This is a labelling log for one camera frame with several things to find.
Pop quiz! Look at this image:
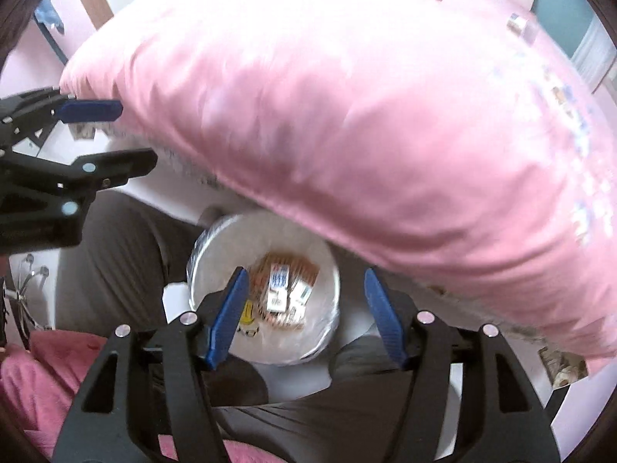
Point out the white trash bin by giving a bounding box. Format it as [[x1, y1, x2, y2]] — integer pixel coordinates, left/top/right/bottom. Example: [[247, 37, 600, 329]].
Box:
[[185, 210, 341, 365]]

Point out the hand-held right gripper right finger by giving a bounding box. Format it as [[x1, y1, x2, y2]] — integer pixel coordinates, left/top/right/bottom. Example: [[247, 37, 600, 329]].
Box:
[[364, 268, 562, 463]]

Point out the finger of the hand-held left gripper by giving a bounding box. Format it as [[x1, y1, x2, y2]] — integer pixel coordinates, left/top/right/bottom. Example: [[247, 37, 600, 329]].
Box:
[[0, 149, 159, 218], [0, 86, 124, 151]]

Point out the pink floral bedsheet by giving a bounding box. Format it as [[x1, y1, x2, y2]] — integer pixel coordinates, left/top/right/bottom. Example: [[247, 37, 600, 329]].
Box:
[[58, 0, 617, 377]]

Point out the chrome chair base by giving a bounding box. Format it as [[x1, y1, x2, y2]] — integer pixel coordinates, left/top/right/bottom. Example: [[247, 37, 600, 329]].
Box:
[[0, 253, 52, 333]]

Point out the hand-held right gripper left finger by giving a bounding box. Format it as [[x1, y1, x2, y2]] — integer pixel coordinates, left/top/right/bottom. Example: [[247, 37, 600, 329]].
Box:
[[51, 266, 251, 463]]

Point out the blue cloth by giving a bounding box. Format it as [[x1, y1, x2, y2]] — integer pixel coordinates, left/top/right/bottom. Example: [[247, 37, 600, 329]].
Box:
[[34, 0, 66, 35]]

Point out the white curtain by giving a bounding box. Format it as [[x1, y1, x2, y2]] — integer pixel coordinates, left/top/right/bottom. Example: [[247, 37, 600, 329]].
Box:
[[571, 22, 616, 92]]

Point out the person's pink top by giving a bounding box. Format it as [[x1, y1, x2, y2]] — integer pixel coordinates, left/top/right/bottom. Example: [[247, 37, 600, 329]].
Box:
[[0, 330, 290, 463]]

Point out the translucent plastic cup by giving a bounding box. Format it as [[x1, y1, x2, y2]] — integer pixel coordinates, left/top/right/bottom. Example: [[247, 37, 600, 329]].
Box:
[[506, 12, 539, 44]]

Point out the yellow label wrapper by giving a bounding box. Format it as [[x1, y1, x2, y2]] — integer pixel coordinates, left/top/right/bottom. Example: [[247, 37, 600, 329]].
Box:
[[238, 301, 261, 338]]

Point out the pile of orange snack wrappers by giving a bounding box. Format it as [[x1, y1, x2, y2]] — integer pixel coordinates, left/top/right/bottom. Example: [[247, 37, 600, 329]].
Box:
[[248, 250, 322, 331]]

